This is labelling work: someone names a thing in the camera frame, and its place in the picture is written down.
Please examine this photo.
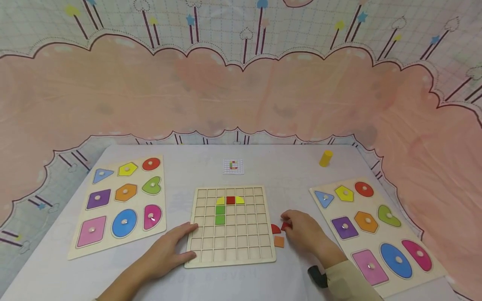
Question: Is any person's left hand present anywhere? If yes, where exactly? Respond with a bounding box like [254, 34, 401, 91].
[140, 222, 199, 281]

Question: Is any person's right hand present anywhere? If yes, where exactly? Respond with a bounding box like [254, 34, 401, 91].
[280, 210, 339, 268]

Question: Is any wooden grid board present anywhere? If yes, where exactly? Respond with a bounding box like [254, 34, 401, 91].
[185, 186, 277, 268]

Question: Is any person's right forearm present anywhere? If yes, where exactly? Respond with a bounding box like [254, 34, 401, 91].
[325, 259, 385, 301]

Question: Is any person's left forearm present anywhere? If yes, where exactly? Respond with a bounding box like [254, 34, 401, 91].
[95, 268, 152, 301]

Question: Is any magenta half-oval puzzle piece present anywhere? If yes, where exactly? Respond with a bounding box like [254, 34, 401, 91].
[401, 239, 433, 272]
[143, 204, 163, 231]

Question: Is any blue triangle puzzle piece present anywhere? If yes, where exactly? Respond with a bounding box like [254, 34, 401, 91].
[92, 168, 114, 184]
[314, 191, 335, 209]

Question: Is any black wrist band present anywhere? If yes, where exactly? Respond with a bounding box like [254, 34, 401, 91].
[308, 265, 329, 289]

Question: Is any purple diamond puzzle piece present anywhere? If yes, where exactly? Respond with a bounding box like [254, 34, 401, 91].
[86, 189, 112, 210]
[331, 216, 359, 240]

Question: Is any green heart puzzle piece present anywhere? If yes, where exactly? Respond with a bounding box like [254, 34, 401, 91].
[377, 204, 402, 228]
[142, 176, 162, 195]

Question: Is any yellow pentagon puzzle piece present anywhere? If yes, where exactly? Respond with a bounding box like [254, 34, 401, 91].
[118, 162, 138, 177]
[335, 185, 354, 202]

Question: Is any blue oval puzzle piece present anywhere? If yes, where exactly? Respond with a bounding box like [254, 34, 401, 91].
[379, 242, 413, 279]
[111, 209, 138, 239]

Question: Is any orange hexagon puzzle piece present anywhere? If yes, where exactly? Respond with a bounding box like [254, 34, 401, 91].
[115, 184, 138, 202]
[354, 211, 379, 234]

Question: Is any wooden shape puzzle board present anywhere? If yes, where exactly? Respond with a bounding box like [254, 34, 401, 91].
[309, 178, 447, 298]
[68, 155, 167, 260]

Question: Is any white pattern card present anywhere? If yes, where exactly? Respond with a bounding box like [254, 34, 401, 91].
[223, 159, 244, 175]

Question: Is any pink quadrilateral puzzle piece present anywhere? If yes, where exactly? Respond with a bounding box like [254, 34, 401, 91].
[351, 249, 389, 286]
[76, 216, 107, 248]

